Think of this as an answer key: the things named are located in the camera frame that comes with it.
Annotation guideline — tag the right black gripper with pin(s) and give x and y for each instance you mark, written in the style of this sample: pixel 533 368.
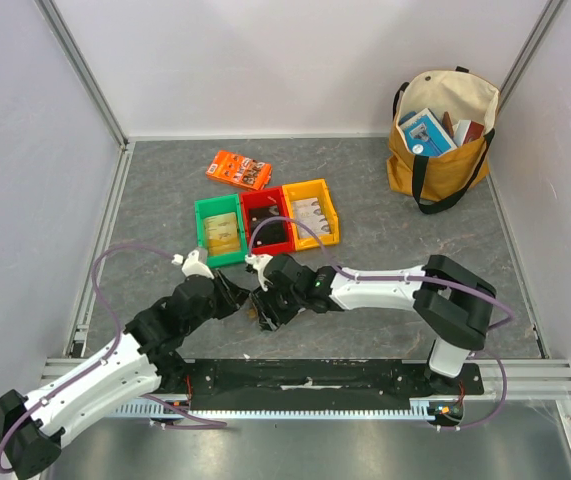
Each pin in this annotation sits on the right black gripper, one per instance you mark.
pixel 269 305

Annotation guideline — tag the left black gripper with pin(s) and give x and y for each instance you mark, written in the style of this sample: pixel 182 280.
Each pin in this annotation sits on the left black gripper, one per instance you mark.
pixel 233 294

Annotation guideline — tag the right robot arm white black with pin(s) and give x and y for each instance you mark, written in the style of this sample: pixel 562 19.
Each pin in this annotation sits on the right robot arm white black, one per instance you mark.
pixel 455 303

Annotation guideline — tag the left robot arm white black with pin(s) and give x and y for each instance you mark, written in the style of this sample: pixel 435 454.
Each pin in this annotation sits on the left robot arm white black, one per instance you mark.
pixel 142 358

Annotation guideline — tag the black cards in red bin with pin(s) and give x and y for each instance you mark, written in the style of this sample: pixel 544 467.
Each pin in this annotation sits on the black cards in red bin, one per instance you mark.
pixel 270 234

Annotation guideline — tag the gold cards in green bin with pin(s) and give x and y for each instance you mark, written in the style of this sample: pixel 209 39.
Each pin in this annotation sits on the gold cards in green bin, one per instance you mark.
pixel 222 234

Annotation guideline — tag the white cards in yellow bin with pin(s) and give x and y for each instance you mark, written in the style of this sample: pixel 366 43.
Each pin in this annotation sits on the white cards in yellow bin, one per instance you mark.
pixel 309 212

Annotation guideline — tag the green plastic bin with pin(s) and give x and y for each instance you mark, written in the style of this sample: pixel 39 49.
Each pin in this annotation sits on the green plastic bin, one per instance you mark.
pixel 214 206

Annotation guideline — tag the red plastic bin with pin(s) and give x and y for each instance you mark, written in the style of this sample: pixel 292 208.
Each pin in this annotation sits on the red plastic bin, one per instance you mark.
pixel 266 197

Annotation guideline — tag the yellow plastic bin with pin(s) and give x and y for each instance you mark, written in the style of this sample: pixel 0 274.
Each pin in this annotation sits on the yellow plastic bin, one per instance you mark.
pixel 319 189

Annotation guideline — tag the orange snack box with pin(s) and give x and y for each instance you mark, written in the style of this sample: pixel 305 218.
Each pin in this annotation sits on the orange snack box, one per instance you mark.
pixel 239 171

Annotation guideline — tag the yellow canvas tote bag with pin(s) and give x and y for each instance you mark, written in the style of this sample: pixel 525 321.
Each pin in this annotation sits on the yellow canvas tote bag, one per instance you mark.
pixel 437 183

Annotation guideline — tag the blue white razor box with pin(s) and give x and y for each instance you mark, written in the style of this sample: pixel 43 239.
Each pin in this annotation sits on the blue white razor box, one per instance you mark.
pixel 424 134

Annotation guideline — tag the brown item in bag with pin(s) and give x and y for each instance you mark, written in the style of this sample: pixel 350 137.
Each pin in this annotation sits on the brown item in bag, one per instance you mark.
pixel 447 124

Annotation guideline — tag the white red box in bag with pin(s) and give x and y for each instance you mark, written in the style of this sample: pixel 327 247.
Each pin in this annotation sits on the white red box in bag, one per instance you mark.
pixel 466 131

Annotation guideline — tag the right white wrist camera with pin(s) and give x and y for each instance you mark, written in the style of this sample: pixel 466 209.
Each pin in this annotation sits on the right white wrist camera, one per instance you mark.
pixel 258 263

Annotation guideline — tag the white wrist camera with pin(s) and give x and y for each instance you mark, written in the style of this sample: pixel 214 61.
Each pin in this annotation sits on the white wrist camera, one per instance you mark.
pixel 194 263
pixel 258 263

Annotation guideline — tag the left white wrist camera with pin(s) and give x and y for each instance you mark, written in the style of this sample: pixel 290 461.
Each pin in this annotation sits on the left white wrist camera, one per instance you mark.
pixel 194 263

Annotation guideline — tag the black mounting base plate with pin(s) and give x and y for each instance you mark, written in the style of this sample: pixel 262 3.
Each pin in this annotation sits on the black mounting base plate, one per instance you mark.
pixel 216 377

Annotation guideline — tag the grey slotted cable duct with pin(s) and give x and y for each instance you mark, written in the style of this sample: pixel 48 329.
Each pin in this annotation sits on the grey slotted cable duct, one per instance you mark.
pixel 145 408

